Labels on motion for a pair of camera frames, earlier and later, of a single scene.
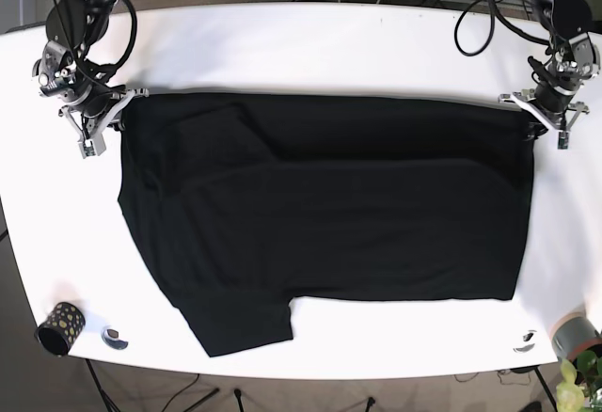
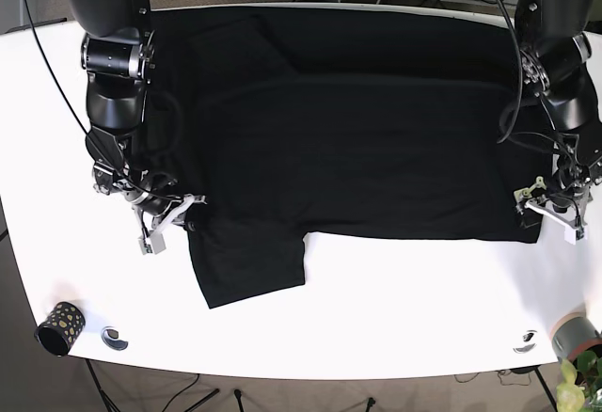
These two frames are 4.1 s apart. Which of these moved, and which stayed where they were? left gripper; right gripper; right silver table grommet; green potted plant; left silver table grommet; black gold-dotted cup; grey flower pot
Moved: right gripper; left gripper
Stayed: black gold-dotted cup; green potted plant; right silver table grommet; grey flower pot; left silver table grommet
